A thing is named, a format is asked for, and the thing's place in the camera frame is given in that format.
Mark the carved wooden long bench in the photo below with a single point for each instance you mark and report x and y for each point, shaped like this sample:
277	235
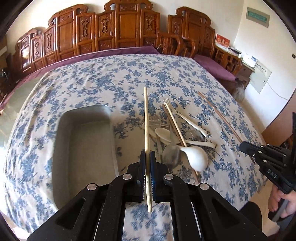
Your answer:
75	31

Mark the beige plastic fork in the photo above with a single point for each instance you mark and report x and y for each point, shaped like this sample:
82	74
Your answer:
202	131

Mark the white ceramic soup spoon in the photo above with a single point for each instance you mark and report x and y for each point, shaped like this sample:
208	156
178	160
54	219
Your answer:
197	157

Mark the carved wooden armchair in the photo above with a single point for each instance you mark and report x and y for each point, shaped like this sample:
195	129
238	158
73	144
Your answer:
193	24

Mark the reddish chopstick at right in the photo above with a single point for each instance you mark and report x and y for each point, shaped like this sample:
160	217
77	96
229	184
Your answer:
221	116

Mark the brown wooden door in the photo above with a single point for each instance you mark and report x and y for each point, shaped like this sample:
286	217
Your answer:
281	127

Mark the wooden side table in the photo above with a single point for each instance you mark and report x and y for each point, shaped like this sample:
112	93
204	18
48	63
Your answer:
232	64

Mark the grey metal tray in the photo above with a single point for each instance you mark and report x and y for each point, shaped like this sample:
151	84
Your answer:
84	152

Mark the red sign card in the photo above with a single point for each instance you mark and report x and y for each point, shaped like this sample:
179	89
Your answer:
222	42

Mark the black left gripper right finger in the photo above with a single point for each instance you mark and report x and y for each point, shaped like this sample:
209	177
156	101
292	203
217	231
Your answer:
160	191

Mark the purple bench cushion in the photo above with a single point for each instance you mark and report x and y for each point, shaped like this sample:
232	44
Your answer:
75	59

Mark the purple armchair cushion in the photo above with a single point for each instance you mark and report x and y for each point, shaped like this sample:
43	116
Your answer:
214	68

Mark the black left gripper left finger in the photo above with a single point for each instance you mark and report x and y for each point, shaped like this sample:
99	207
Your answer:
136	184

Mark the green wall plaque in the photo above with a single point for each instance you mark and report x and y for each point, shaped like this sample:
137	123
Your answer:
257	17

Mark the blue floral tablecloth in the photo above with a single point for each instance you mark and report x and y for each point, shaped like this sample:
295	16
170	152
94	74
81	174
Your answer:
119	82

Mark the light wooden chopstick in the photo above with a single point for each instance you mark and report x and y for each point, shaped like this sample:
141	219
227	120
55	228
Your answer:
148	182

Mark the white wall panel box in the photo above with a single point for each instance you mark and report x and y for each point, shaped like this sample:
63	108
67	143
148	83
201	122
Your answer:
260	77

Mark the brown wooden chopstick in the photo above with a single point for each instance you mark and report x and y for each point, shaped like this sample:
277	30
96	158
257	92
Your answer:
174	124

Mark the metal spoon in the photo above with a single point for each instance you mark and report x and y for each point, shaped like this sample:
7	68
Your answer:
171	155

